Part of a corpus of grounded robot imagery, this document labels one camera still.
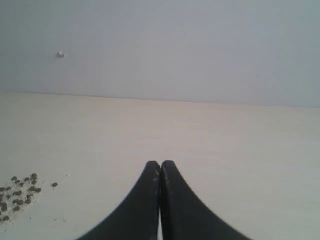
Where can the brown beans pile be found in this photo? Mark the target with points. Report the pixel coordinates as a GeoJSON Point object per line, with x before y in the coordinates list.
{"type": "Point", "coordinates": [20, 193]}

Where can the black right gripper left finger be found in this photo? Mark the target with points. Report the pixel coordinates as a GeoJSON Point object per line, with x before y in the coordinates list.
{"type": "Point", "coordinates": [137, 216]}

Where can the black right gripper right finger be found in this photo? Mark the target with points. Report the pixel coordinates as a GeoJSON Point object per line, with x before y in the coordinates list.
{"type": "Point", "coordinates": [183, 215]}

